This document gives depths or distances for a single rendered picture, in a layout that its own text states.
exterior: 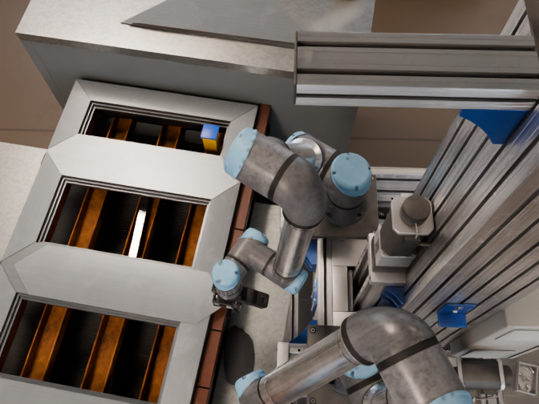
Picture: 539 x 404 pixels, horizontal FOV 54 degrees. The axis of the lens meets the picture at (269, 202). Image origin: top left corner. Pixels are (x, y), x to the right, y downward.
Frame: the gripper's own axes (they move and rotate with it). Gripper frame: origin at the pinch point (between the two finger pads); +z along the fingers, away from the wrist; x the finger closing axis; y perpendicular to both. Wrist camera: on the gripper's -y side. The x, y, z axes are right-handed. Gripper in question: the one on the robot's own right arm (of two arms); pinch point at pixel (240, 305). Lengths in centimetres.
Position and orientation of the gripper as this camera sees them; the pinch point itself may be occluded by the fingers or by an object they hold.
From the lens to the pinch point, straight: 177.1
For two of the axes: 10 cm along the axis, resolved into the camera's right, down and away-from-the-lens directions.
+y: -9.8, -1.6, 0.8
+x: -1.8, 8.9, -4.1
